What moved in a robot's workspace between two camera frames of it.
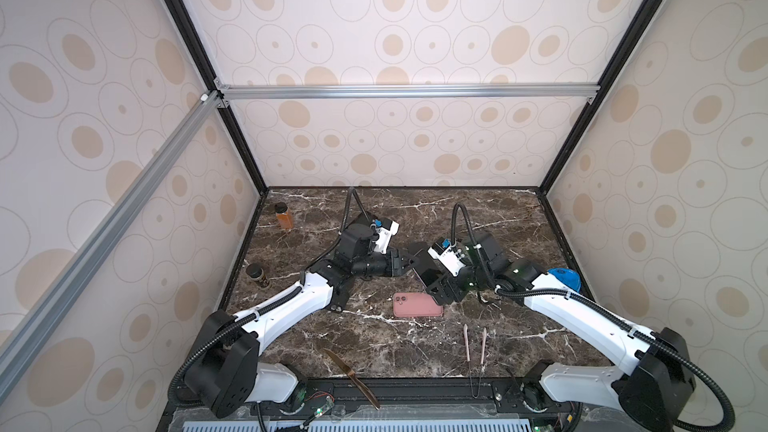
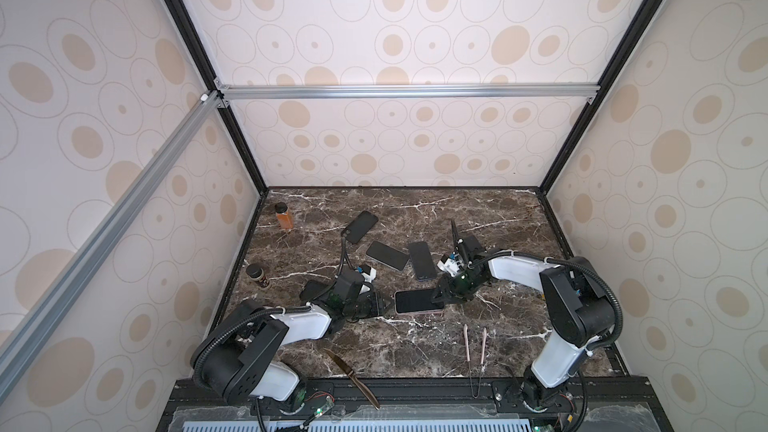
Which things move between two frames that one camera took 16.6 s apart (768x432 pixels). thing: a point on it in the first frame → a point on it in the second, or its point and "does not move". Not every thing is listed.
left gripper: [391, 264] → [377, 308]
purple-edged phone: [427, 268] → [416, 302]
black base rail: [409, 404] does not move
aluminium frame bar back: [404, 91] does not move
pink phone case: [415, 305] does not move
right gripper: [444, 286] does not move
